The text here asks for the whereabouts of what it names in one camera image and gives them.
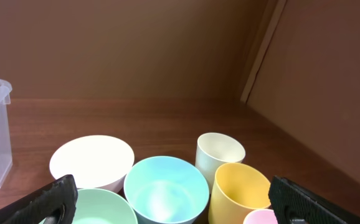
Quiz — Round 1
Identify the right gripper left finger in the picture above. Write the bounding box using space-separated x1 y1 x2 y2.
0 174 78 224

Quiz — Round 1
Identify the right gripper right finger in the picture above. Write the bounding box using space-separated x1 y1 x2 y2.
268 176 360 224

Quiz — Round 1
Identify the mint green small bowl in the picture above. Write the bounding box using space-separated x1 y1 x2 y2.
72 189 138 224

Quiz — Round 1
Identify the pink cup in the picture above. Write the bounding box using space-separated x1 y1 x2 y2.
243 209 278 224

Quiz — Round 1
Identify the yellow cup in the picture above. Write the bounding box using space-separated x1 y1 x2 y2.
208 163 271 224

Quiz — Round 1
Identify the white pink small bowl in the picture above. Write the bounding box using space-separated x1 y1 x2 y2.
49 135 135 193

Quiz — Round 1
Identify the cream cup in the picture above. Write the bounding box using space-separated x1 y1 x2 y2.
195 133 245 192

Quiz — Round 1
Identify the light blue small bowl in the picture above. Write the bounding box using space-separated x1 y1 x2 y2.
123 156 210 224

